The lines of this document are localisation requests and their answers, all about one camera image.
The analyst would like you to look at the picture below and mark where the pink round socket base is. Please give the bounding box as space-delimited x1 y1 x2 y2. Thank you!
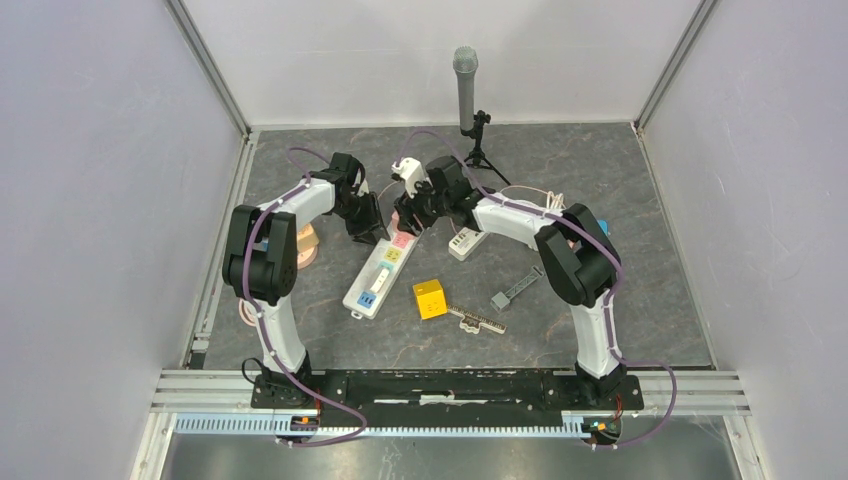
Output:
297 245 319 270

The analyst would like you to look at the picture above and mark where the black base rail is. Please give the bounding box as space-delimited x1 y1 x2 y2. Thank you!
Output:
250 368 645 429

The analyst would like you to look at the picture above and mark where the slotted cable duct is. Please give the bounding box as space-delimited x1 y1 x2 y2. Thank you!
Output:
173 413 598 439

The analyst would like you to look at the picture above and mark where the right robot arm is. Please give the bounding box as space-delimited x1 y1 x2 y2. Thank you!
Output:
392 156 626 408

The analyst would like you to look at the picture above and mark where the grey plastic bracket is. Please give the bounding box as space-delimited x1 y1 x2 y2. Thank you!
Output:
490 265 545 312

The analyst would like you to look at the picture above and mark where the white plug adapter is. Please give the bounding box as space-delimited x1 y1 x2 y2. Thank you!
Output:
368 267 391 294

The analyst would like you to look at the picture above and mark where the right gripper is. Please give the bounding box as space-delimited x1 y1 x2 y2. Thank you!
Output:
392 174 450 238

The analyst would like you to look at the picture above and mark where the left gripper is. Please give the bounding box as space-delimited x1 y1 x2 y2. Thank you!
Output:
333 193 390 248

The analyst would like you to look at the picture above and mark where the grey microphone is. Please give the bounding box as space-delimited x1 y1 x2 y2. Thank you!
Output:
452 45 479 134

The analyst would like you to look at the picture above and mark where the black mini tripod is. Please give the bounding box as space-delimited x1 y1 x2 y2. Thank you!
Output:
460 111 513 187

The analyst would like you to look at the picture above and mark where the beige cube socket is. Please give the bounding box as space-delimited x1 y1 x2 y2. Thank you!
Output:
296 223 320 253

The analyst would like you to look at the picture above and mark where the long white power strip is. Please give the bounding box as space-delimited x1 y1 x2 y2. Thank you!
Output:
342 216 418 319

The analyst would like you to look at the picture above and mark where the small white power strip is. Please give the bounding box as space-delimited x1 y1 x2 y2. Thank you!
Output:
448 228 489 261

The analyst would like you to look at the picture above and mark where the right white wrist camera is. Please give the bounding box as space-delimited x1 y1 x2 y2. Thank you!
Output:
391 157 427 198

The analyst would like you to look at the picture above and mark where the purple cable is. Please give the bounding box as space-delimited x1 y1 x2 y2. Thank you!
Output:
239 146 370 449
394 128 680 450

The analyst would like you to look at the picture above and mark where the yellow cube socket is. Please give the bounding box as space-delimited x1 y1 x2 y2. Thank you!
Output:
413 279 448 320

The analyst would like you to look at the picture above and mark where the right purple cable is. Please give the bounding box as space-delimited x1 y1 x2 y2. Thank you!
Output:
394 128 680 450

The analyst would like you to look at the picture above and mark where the pink cube socket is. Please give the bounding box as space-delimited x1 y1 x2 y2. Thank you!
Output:
392 211 421 236

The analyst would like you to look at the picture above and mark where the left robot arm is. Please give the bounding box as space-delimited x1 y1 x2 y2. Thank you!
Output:
222 153 388 408

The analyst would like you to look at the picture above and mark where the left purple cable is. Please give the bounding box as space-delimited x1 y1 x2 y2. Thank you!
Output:
239 146 370 449

